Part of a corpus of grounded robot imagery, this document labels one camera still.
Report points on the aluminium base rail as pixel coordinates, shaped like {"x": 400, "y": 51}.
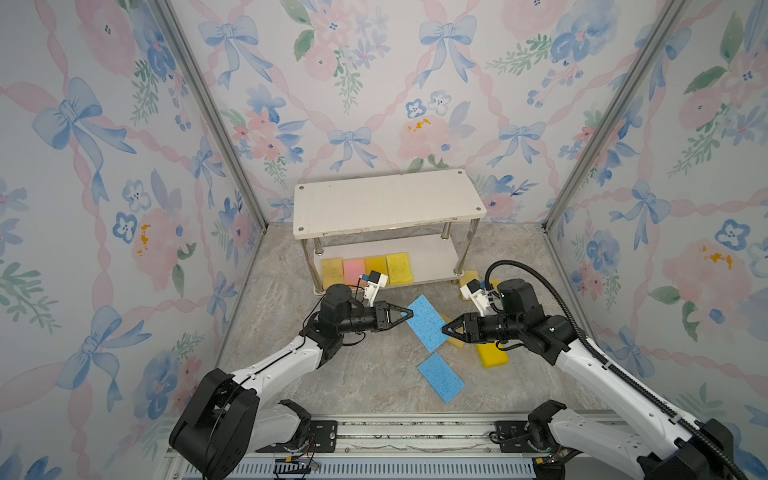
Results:
{"x": 428, "y": 446}

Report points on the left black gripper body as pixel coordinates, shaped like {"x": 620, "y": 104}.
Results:
{"x": 365, "y": 320}

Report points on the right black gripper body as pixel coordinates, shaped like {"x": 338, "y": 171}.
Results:
{"x": 499, "y": 329}

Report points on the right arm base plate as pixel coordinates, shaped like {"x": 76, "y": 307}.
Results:
{"x": 512, "y": 436}

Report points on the aluminium frame post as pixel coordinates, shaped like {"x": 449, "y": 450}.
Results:
{"x": 658, "y": 36}
{"x": 179, "y": 44}

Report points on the right aluminium frame post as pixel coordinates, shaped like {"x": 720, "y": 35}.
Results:
{"x": 658, "y": 36}

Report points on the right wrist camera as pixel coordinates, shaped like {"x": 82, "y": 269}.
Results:
{"x": 473, "y": 291}

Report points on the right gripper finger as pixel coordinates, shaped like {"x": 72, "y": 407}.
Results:
{"x": 462, "y": 326}
{"x": 465, "y": 337}

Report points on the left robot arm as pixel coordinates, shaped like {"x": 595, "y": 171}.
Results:
{"x": 223, "y": 420}

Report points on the bright yellow sponge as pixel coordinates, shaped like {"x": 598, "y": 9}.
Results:
{"x": 491, "y": 356}

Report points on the left aluminium frame post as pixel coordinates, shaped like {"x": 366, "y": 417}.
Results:
{"x": 179, "y": 44}

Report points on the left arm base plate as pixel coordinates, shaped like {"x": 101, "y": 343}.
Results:
{"x": 319, "y": 436}

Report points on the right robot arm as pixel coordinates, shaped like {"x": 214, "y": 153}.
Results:
{"x": 662, "y": 441}

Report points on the white two-tier shelf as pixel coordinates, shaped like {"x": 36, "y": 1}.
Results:
{"x": 446, "y": 198}

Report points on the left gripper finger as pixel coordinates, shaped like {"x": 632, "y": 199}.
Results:
{"x": 398, "y": 311}
{"x": 396, "y": 319}

